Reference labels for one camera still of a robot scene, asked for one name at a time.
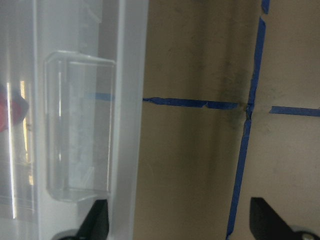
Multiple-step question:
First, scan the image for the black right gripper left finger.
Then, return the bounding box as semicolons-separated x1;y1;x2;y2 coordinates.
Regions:
75;199;110;240

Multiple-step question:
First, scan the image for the clear plastic box lid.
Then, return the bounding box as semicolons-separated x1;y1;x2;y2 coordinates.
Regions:
0;0;149;240

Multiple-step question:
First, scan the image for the red block under lid front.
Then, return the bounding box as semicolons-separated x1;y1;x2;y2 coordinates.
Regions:
0;84;29;132

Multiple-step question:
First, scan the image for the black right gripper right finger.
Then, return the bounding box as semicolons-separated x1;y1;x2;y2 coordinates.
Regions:
249;197;299;240

